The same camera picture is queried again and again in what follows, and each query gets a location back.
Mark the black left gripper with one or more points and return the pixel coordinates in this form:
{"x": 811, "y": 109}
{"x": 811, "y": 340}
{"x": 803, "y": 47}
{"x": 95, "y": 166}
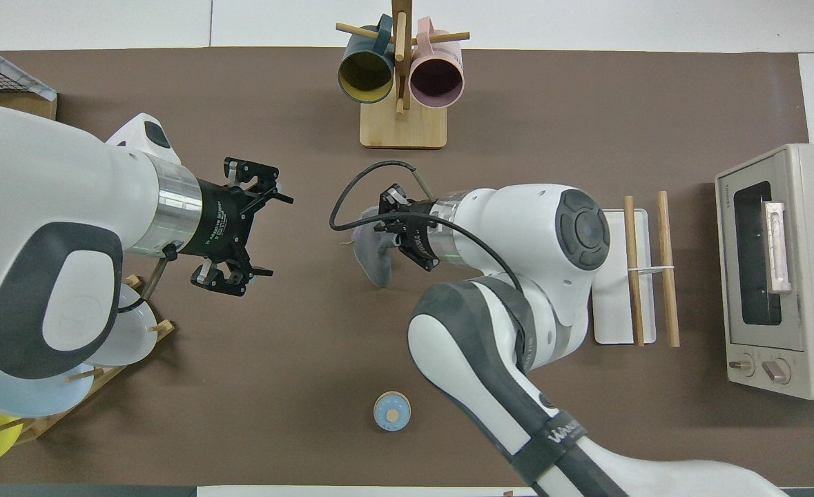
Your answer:
{"x": 220, "y": 221}

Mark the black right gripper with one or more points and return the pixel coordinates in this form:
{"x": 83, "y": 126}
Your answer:
{"x": 420, "y": 231}

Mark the purple grey towel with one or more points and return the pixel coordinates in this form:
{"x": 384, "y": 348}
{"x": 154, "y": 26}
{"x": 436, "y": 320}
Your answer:
{"x": 372, "y": 259}

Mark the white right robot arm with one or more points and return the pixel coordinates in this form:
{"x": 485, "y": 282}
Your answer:
{"x": 517, "y": 248}

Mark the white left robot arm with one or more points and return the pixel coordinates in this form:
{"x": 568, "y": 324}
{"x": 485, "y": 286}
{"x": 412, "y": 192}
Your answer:
{"x": 47, "y": 235}

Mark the wooden plate rack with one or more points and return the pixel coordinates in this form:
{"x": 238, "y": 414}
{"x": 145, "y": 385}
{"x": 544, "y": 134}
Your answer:
{"x": 113, "y": 376}

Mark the wooden towel rack white base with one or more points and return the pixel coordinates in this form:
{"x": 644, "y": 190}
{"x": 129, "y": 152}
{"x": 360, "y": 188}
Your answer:
{"x": 617, "y": 310}

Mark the wooden mug tree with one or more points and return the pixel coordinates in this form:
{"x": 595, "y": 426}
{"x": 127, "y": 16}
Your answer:
{"x": 403, "y": 128}

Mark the brown table mat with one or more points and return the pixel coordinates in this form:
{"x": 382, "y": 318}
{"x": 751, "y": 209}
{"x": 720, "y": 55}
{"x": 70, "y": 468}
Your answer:
{"x": 310, "y": 345}

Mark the grey plate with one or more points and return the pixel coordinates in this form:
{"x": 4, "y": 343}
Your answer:
{"x": 134, "y": 331}

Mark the pink mug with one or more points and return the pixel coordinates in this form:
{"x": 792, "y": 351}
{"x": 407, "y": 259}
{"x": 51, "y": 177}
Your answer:
{"x": 436, "y": 79}

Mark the dark teal mug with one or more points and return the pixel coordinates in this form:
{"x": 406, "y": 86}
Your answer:
{"x": 365, "y": 72}

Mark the wooden shelf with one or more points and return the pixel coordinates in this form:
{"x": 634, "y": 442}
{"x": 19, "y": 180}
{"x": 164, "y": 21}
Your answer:
{"x": 34, "y": 105}

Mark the light blue plate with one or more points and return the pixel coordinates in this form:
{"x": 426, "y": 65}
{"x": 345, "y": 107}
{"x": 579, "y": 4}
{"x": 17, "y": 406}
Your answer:
{"x": 27, "y": 397}

